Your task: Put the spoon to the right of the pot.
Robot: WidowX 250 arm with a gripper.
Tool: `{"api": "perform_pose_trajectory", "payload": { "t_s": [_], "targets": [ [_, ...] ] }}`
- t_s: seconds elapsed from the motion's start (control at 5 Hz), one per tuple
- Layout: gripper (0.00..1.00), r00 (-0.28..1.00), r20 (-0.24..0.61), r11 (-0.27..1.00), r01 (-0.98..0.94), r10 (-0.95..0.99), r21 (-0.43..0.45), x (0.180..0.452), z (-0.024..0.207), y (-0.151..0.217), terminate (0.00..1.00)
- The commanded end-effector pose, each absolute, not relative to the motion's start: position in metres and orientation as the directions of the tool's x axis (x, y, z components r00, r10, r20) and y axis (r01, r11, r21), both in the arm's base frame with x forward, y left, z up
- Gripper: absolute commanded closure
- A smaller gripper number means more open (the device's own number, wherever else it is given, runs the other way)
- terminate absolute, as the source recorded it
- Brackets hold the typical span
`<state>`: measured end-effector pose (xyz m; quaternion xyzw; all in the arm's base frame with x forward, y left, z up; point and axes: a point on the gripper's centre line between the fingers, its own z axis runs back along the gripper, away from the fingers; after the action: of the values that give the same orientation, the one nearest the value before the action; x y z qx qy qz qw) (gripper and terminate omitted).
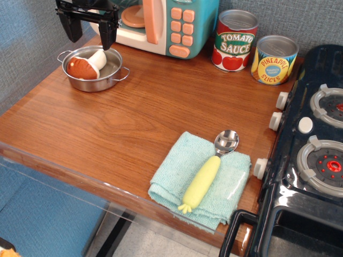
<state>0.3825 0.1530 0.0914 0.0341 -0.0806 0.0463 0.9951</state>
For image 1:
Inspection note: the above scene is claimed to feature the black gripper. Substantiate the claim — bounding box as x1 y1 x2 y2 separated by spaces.
56 0 119 50

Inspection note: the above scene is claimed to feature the spoon with yellow-green handle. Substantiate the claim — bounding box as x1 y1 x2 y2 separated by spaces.
177 130 240 214

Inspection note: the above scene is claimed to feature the small steel pot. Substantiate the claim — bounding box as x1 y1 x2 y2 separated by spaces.
57 46 130 92

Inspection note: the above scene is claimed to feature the plush brown mushroom toy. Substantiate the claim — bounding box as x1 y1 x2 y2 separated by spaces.
66 50 107 80

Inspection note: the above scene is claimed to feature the teal toy microwave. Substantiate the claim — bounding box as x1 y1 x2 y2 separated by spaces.
88 0 220 60

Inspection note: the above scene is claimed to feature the tomato sauce can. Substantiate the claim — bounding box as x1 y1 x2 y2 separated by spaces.
212 9 259 72

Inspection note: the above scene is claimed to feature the light blue folded towel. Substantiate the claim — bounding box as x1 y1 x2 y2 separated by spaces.
148 132 251 233

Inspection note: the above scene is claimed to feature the pineapple slices can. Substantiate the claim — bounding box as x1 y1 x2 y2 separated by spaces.
251 35 299 85

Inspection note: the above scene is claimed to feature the metal table leg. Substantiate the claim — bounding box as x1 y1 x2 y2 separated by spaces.
85 210 136 256

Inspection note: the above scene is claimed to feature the white stove knob top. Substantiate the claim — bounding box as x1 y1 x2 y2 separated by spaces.
276 92 288 111

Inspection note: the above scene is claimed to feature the white stove knob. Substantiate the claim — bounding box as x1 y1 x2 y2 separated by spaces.
253 158 268 180
269 112 282 131
276 92 288 111

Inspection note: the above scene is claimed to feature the white stove knob middle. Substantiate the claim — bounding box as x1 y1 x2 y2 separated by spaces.
269 112 282 131

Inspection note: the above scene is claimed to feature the white stove knob bottom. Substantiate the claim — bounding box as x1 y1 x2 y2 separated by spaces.
253 158 268 180

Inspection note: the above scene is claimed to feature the orange plush object corner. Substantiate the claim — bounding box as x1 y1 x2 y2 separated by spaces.
0 248 21 257

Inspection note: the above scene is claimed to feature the black toy stove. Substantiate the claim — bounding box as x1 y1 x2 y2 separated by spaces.
220 44 342 256

